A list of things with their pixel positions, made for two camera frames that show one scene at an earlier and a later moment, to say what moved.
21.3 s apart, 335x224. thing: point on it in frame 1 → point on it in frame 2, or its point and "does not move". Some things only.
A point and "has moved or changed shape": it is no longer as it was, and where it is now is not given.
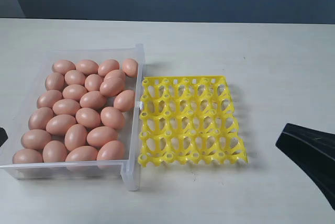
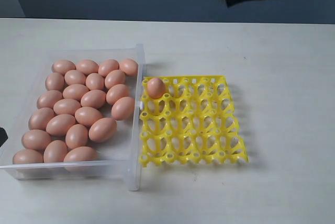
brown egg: [54, 151] does not move
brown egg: [54, 81] does not move
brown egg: [111, 150] → [156, 88]
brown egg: [60, 124] does not move
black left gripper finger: [3, 136] does not move
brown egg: [66, 107] does not move
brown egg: [100, 136] has moved or changed shape
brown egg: [113, 84] → [116, 91]
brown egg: [107, 66] does not move
